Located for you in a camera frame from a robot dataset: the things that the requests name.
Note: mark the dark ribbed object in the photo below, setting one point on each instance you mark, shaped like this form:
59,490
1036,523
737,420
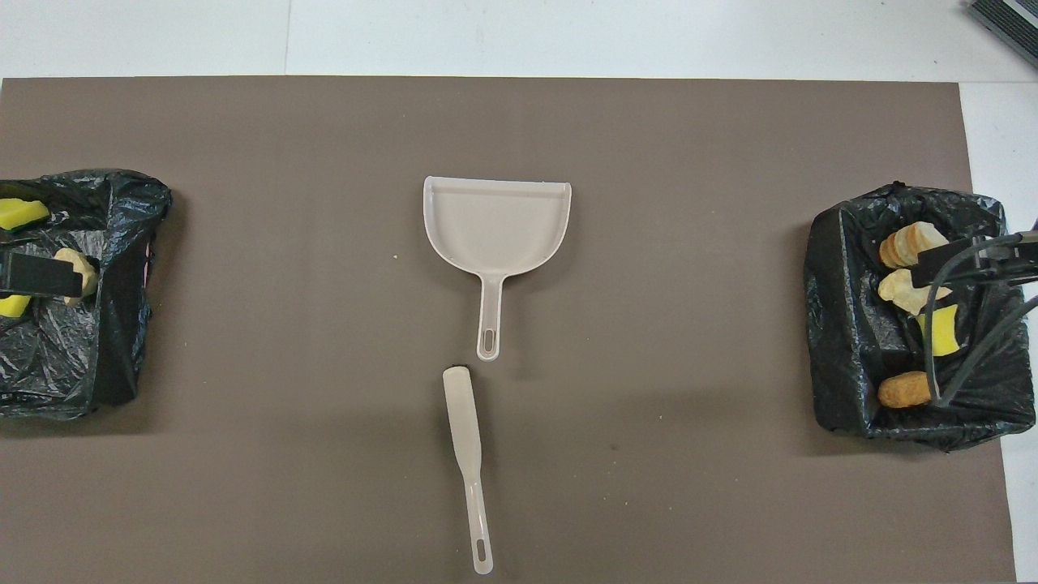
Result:
1014,20

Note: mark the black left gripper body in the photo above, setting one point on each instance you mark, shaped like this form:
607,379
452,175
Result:
40,276

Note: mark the irregular yellow sponge chunk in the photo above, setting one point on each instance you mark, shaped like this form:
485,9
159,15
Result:
20,213

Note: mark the brown table mat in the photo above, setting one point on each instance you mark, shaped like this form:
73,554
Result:
649,162

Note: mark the large striped bread roll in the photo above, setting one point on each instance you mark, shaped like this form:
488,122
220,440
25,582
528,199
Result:
904,245

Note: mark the small yellow sponge piece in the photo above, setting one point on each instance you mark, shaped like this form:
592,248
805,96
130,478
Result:
947,334

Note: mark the black trash bag bin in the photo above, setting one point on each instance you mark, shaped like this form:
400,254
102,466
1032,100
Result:
57,365
843,324

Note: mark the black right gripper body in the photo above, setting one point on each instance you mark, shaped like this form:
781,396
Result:
949,264

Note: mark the yellow sponge piece with notch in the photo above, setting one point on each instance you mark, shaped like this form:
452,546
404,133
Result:
12,306

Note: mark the beige plastic dustpan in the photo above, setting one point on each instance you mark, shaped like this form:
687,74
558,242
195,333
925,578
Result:
495,223

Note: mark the small striped bread roll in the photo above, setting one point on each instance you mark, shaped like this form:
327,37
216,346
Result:
87,280

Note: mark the pale bread piece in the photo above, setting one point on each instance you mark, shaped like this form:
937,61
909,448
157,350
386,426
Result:
900,292

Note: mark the beige brush with black bristles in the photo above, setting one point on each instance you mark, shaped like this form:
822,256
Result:
464,414

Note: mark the brown fried croquette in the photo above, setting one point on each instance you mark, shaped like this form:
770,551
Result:
904,391

